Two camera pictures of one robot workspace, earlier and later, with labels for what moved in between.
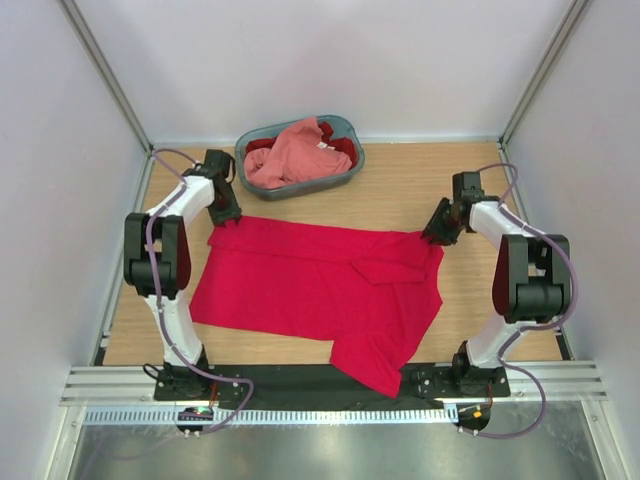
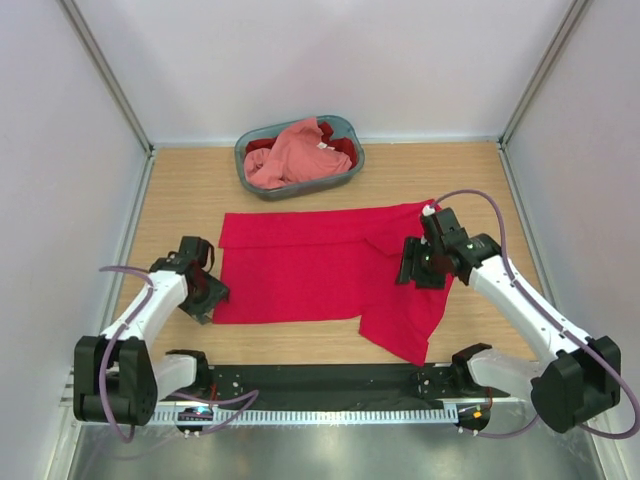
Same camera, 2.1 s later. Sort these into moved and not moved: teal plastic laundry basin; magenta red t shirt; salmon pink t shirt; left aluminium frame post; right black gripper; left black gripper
Moved: left black gripper; right black gripper; magenta red t shirt
Not moved: teal plastic laundry basin; left aluminium frame post; salmon pink t shirt
